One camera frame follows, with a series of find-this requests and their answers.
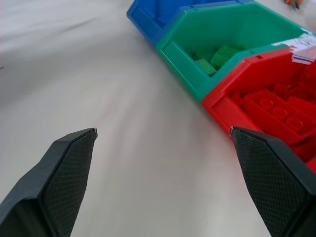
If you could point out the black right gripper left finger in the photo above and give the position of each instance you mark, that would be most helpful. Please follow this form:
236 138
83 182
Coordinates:
54 182

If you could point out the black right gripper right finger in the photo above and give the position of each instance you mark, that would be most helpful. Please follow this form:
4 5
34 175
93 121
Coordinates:
276 182

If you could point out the green curved toy brick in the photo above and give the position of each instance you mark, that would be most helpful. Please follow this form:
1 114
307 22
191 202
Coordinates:
223 56

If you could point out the long red toy brick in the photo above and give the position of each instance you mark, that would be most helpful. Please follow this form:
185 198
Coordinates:
279 113

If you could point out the red plastic storage bin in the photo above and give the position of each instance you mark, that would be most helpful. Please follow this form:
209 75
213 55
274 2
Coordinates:
222 91

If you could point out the white paper label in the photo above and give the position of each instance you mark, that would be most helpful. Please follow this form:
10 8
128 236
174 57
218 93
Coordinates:
304 55

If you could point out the dark green toy brick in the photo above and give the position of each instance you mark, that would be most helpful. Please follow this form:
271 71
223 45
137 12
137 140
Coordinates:
198 53

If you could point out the green plastic storage bin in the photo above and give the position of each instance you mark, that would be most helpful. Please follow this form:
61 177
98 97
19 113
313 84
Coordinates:
222 24

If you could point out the blue plastic storage bin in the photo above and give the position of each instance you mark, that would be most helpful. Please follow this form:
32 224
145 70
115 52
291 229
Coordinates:
143 17

